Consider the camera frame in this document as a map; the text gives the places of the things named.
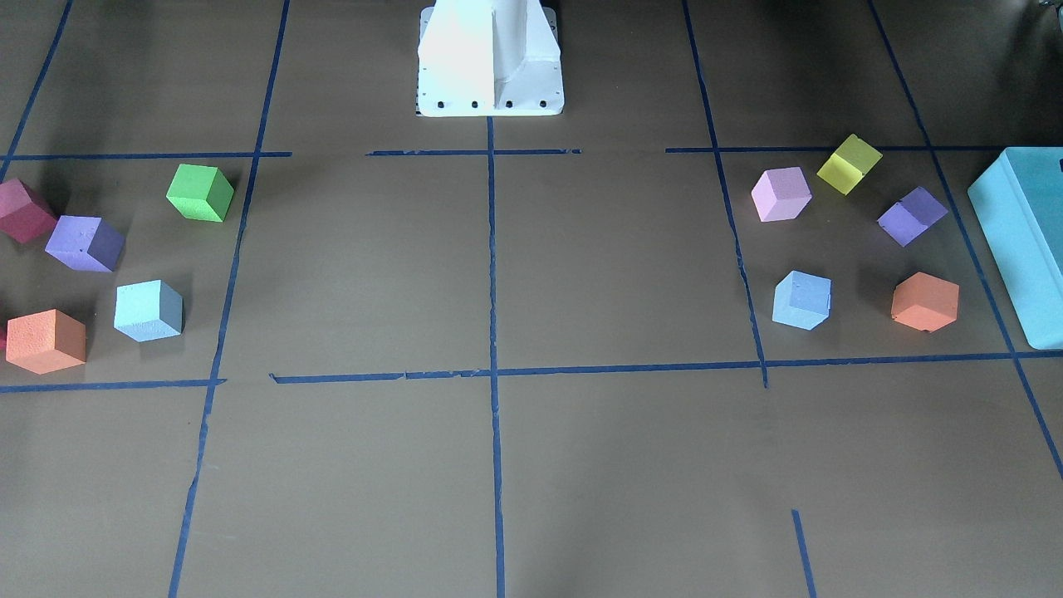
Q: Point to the orange foam block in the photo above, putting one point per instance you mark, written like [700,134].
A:
[46,341]
[925,303]

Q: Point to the purple foam block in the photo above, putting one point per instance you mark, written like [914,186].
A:
[911,216]
[87,244]

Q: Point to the pink foam block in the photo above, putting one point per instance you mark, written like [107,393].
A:
[781,194]

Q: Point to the red foam block rear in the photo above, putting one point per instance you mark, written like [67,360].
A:
[25,215]

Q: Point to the green foam block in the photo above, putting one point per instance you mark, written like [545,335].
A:
[200,192]

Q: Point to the yellow foam block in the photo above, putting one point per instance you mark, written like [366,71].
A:
[849,164]

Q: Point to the light blue foam block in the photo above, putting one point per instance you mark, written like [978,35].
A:
[147,311]

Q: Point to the blue plastic tray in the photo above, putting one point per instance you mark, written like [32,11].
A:
[1018,202]

